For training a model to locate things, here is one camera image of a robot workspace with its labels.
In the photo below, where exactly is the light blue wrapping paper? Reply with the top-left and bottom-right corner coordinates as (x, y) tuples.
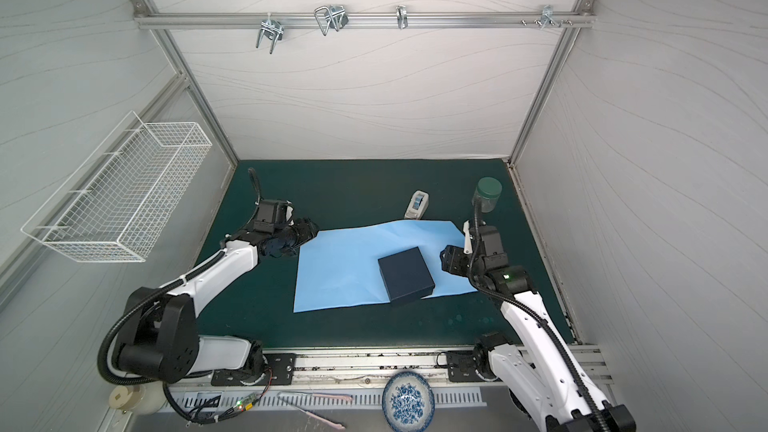
(293, 220), (474, 313)

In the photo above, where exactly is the dark navy gift box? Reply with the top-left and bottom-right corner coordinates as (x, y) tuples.
(378, 247), (435, 305)

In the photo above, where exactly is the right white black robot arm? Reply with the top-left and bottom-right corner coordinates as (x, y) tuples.
(440, 197), (637, 431)

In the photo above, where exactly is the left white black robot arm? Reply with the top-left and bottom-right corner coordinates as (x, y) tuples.
(96, 169), (318, 386)

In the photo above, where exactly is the green table mat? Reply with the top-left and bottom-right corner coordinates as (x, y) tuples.
(198, 159), (573, 348)

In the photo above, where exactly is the green lid clear jar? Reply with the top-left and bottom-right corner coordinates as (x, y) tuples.
(472, 176), (503, 214)

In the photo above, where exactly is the blue white patterned plate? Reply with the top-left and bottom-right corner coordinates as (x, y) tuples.
(381, 371), (436, 432)

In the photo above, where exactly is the left metal hook clamp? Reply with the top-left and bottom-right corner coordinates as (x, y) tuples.
(255, 16), (284, 54)

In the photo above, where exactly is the metal hook clamp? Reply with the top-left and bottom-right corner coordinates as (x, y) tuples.
(255, 16), (284, 54)
(313, 5), (349, 36)

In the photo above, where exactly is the white round container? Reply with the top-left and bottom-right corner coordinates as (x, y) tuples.
(108, 382), (167, 415)

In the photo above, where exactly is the middle metal hook clamp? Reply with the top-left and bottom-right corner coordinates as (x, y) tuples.
(313, 5), (349, 36)

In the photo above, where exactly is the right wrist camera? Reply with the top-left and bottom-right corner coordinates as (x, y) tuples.
(462, 220), (473, 255)

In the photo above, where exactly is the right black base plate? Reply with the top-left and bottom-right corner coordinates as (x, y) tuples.
(436, 350), (498, 383)

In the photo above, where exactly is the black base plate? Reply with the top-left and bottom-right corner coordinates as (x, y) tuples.
(211, 353), (297, 387)
(436, 350), (498, 383)

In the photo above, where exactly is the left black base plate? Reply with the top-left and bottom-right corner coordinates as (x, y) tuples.
(211, 353), (297, 387)

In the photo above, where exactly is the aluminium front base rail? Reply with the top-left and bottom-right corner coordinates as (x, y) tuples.
(124, 344), (613, 390)

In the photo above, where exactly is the white wire basket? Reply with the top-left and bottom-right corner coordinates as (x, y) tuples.
(21, 111), (212, 263)

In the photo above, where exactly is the aluminium top cross rail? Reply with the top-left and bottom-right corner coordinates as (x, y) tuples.
(134, 9), (597, 30)

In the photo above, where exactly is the right metal bracket clamp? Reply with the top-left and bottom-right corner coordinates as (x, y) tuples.
(520, 5), (572, 29)

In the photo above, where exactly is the small metal ring clamp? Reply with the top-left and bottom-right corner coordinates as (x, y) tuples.
(395, 5), (408, 30)

